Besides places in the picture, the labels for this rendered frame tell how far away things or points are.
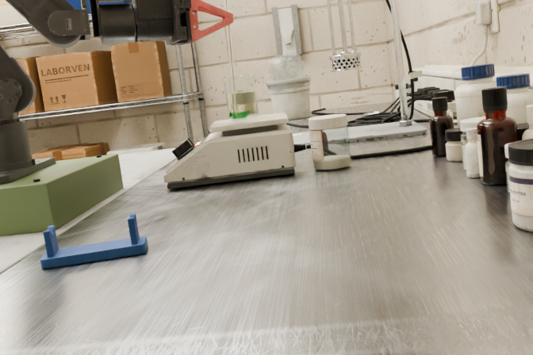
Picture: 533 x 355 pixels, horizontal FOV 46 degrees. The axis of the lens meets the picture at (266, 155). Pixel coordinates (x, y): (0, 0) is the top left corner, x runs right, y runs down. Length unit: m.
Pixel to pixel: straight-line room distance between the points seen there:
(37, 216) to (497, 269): 0.55
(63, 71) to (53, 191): 2.46
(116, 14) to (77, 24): 0.06
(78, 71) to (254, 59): 0.91
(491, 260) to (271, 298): 0.17
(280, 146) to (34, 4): 0.40
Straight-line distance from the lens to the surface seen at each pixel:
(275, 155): 0.93
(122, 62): 3.14
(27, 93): 0.93
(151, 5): 0.95
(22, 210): 0.82
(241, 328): 0.42
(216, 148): 0.93
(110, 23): 0.94
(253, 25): 3.38
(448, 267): 0.49
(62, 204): 0.83
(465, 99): 0.97
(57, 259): 0.64
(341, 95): 3.36
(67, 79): 3.25
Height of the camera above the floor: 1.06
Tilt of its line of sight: 8 degrees down
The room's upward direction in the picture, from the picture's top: 7 degrees counter-clockwise
